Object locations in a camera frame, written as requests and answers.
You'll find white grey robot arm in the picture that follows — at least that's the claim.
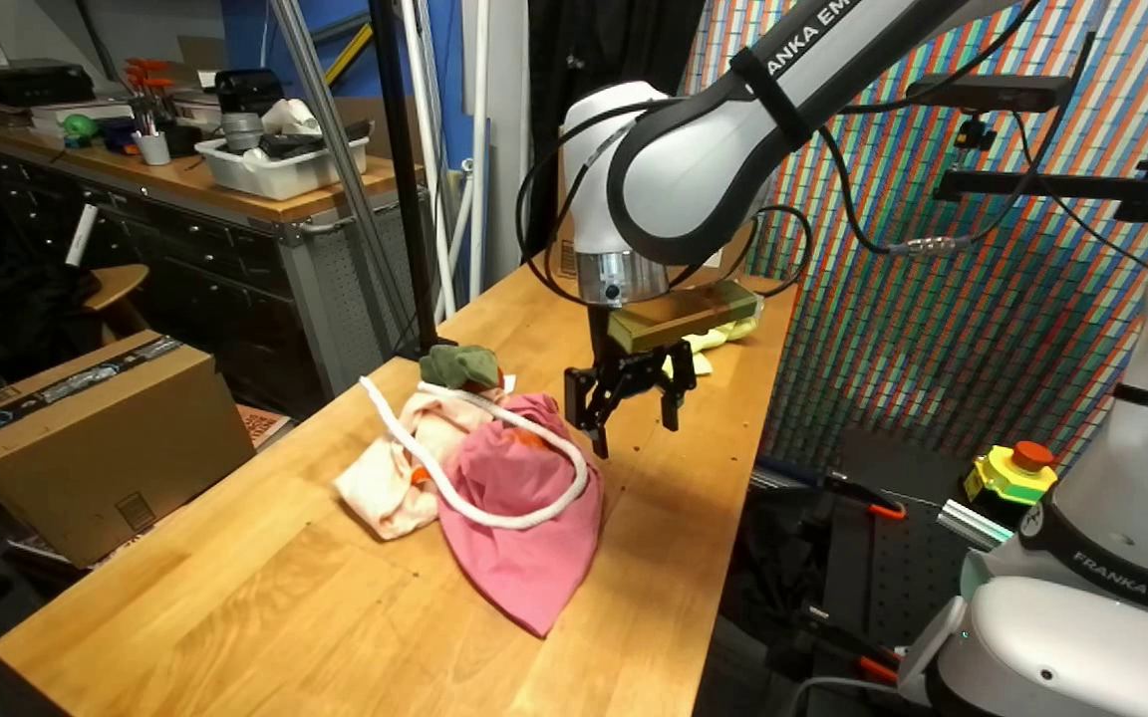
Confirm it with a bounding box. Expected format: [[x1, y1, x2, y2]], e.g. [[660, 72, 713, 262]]
[[563, 0, 1003, 451]]

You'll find yellow emergency stop button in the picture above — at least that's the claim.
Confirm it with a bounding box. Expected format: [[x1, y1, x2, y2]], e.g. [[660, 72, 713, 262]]
[[964, 436, 1056, 504]]

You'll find white rope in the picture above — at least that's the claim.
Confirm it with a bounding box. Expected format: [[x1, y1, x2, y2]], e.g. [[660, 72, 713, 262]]
[[354, 375, 593, 533]]

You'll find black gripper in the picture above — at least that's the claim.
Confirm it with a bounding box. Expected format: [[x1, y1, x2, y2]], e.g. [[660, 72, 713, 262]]
[[563, 305, 697, 459]]

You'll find cardboard box on floor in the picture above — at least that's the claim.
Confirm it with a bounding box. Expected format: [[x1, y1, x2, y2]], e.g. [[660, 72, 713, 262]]
[[0, 329, 254, 566]]

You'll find cream pink cloth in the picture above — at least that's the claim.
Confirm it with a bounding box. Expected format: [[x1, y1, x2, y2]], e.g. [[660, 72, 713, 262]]
[[333, 394, 487, 541]]

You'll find white plastic tray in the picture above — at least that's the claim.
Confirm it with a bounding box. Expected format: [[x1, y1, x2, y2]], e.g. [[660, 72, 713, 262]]
[[193, 137, 338, 197]]

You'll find black camera on mount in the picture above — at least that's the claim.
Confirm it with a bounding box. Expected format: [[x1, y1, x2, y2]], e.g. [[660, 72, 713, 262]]
[[906, 75, 1072, 152]]

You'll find pink t-shirt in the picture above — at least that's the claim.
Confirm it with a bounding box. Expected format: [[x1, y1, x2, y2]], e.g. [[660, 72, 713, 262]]
[[436, 419, 604, 638]]

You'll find black vertical pole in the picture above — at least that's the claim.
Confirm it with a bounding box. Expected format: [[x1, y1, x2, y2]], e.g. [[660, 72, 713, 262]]
[[366, 0, 436, 355]]

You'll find wooden workbench with drawers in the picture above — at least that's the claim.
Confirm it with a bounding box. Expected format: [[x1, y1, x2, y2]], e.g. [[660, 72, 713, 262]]
[[0, 126, 411, 414]]

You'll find yellow-green cloth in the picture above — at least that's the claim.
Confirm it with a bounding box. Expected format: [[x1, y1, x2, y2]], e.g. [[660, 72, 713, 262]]
[[680, 319, 755, 355]]

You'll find round wooden stool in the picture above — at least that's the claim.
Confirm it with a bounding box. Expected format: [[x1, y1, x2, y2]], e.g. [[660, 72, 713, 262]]
[[0, 260, 152, 343]]

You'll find plush tomato with leaves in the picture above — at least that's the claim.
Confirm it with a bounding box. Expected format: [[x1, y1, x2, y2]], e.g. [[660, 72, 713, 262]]
[[417, 343, 496, 391]]

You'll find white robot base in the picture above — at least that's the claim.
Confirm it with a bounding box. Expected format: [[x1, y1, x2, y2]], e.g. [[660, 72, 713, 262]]
[[895, 296, 1148, 717]]

